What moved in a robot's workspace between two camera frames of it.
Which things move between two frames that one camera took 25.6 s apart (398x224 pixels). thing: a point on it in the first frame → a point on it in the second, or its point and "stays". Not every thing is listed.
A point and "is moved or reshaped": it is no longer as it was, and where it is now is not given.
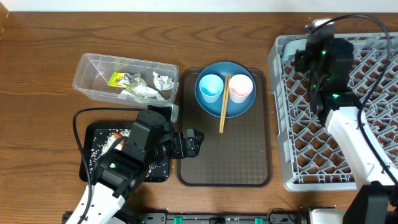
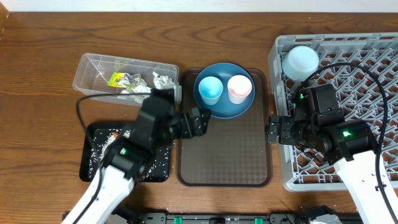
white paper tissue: [137, 93] stays
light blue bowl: [291, 46] is moved or reshaped
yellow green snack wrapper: [114, 79] stays
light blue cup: [211, 86] stays
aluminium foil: [134, 81] stays
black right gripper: [301, 56] → [285, 136]
